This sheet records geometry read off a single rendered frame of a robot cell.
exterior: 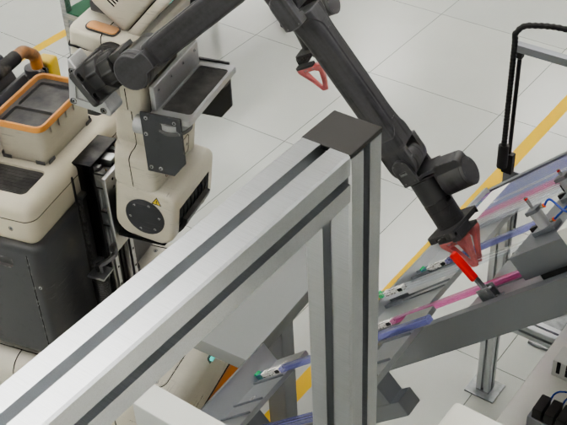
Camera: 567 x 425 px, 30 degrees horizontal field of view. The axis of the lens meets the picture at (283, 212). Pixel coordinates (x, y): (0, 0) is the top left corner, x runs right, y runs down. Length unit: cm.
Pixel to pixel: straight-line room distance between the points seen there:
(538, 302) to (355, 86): 51
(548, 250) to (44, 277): 136
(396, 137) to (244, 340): 68
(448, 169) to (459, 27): 286
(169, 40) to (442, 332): 75
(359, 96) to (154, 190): 73
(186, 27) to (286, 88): 236
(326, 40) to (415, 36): 283
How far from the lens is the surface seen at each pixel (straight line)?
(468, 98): 432
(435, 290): 216
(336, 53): 192
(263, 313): 246
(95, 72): 218
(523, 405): 227
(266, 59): 458
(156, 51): 209
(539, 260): 177
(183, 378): 279
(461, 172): 197
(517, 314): 181
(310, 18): 190
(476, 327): 188
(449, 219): 203
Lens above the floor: 230
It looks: 38 degrees down
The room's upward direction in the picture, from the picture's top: 3 degrees counter-clockwise
